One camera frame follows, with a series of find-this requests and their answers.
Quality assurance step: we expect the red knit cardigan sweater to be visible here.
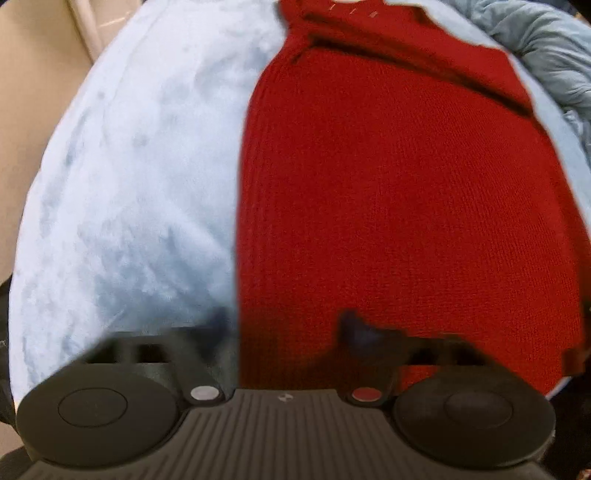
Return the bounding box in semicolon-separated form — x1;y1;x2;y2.
235;0;591;398

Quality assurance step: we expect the grey-blue quilted blanket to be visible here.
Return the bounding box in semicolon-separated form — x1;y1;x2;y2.
445;0;591;162

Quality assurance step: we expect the bed with light blue sheet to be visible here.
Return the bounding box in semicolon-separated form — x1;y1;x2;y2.
8;0;591;403

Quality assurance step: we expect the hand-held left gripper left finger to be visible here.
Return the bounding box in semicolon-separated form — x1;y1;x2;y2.
82;318;235;408

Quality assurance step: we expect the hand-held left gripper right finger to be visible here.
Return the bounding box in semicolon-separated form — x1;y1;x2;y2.
338;310;500;409

